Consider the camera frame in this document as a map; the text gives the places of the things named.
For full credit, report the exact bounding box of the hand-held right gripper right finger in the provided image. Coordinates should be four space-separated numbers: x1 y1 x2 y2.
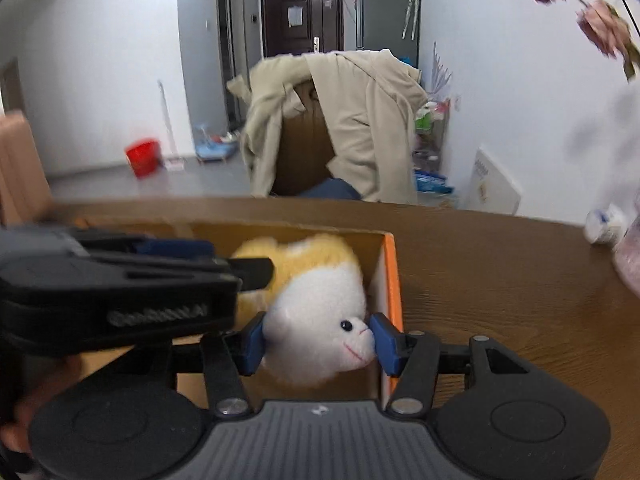
369 312 530 417

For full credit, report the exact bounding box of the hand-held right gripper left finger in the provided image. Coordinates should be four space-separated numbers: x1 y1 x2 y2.
170 311 267 419

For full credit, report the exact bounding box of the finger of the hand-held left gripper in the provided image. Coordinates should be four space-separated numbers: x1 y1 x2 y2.
75 231 217 260
92 257 275 292

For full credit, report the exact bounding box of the white and yellow plush toy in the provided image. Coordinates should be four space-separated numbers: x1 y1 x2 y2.
232 232 377 388

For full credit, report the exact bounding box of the red and orange cardboard box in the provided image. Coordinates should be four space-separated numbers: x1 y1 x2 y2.
50 217 405 411

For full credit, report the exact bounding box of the red bucket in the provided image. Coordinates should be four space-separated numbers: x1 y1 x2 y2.
125 138 165 178

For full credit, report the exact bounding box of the blue pet tray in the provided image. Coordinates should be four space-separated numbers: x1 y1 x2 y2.
195 122 242 165

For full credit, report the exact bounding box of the dark blue cloth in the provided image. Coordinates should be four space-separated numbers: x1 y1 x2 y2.
299 178 362 201

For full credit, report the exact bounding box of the brown wooden chair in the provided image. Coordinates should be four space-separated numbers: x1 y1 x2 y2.
270 82 381 198

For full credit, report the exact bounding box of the light brown chair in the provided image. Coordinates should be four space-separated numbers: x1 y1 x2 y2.
0 110 54 226

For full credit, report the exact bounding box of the blue packet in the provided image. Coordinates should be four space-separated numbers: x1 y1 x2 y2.
415 170 454 195

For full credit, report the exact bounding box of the beige coat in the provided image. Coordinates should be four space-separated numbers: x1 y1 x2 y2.
226 50 430 206

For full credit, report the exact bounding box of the white flat panel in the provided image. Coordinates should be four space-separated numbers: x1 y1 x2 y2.
462 146 524 216

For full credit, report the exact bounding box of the metal storage rack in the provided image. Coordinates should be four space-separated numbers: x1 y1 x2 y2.
412 97 452 196

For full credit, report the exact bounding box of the dark brown door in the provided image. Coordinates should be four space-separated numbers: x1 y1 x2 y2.
261 0 345 58

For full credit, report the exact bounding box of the small white bottle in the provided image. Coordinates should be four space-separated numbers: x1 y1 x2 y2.
585 202 629 246

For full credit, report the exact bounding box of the purple feather decoration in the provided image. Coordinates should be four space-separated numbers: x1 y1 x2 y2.
430 42 454 97

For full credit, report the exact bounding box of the grey refrigerator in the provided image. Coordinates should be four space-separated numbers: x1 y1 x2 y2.
356 0 422 68

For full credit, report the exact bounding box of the patterned folded umbrella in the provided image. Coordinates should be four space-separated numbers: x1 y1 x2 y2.
402 0 424 41

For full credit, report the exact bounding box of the pink flower bouquet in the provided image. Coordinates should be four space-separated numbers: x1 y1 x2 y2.
525 0 640 82

